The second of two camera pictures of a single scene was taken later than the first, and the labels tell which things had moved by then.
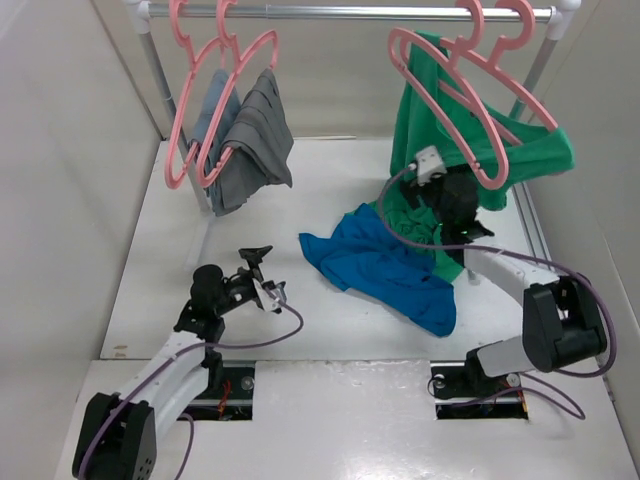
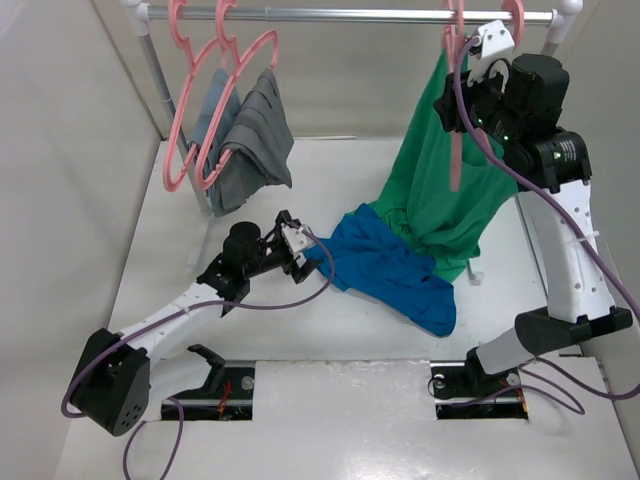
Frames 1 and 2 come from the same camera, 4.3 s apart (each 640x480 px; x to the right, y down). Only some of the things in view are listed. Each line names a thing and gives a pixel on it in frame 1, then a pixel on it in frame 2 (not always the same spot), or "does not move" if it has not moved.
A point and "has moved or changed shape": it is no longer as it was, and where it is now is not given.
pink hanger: [444, 76] has moved or changed shape
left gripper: [253, 257] → [298, 272]
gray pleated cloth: [260, 146] does not move
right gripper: [411, 189] → [449, 109]
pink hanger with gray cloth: [226, 7] does not move
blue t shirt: [362, 254] does not move
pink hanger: [177, 7] does not move
